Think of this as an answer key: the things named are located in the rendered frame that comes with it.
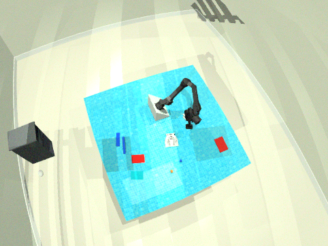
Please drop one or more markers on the red flat plate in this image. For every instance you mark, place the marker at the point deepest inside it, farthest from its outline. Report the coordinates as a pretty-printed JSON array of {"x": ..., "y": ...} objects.
[
  {"x": 138, "y": 158},
  {"x": 220, "y": 142}
]

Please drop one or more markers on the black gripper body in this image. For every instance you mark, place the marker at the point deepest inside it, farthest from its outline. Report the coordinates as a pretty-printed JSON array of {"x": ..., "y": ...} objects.
[{"x": 189, "y": 125}]

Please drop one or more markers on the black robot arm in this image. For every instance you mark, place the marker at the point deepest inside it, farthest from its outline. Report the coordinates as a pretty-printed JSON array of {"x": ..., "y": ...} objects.
[{"x": 194, "y": 110}]

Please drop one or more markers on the cyan flat plate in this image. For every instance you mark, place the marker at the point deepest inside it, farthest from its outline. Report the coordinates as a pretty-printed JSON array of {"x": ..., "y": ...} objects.
[{"x": 136, "y": 175}]

